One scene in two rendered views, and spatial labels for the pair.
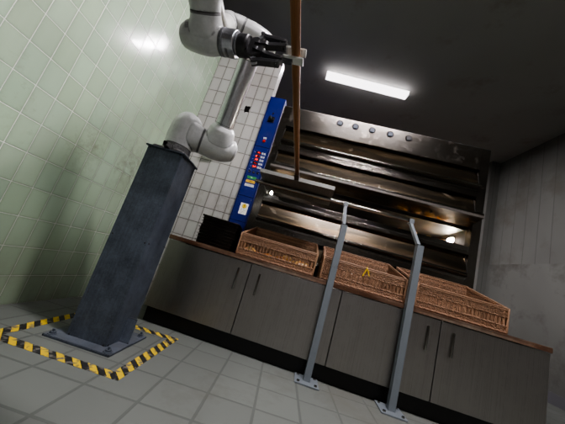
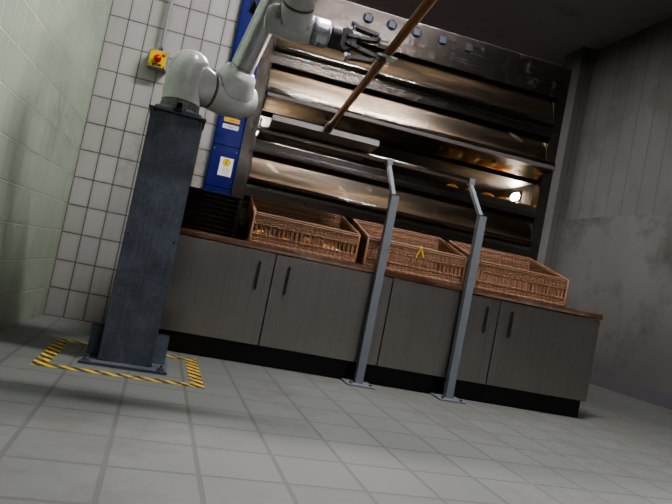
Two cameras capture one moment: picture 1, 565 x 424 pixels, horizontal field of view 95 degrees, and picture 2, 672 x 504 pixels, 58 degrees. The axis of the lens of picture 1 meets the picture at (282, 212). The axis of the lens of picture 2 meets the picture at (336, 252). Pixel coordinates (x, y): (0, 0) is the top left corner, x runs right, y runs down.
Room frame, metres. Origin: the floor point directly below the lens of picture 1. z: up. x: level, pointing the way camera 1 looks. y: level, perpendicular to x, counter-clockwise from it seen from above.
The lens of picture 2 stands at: (-1.10, 0.80, 0.48)
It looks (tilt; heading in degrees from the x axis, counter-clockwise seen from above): 3 degrees up; 341
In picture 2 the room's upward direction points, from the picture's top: 11 degrees clockwise
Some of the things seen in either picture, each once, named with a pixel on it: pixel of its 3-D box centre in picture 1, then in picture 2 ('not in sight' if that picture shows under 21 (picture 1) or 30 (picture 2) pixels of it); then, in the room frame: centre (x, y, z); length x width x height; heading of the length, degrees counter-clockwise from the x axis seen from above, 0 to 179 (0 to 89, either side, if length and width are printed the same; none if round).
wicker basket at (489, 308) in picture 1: (443, 294); (503, 271); (1.85, -1.27, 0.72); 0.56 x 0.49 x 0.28; 82
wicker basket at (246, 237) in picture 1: (281, 247); (300, 227); (2.01, -0.07, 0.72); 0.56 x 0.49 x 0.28; 83
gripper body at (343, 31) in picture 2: (250, 47); (342, 39); (0.77, 0.27, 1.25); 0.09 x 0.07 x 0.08; 82
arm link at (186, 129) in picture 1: (186, 131); (188, 78); (1.43, 0.68, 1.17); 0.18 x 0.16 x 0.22; 109
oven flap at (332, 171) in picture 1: (370, 181); (414, 116); (2.20, -0.68, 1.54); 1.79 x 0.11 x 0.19; 83
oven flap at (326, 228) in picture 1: (357, 235); (397, 200); (2.20, -0.68, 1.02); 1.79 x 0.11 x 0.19; 83
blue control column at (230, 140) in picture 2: (260, 219); (221, 172); (3.25, 0.24, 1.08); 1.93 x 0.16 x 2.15; 173
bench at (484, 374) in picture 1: (328, 325); (369, 322); (1.93, -0.54, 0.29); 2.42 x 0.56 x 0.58; 83
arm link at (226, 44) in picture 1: (231, 44); (320, 32); (0.78, 0.34, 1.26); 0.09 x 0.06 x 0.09; 172
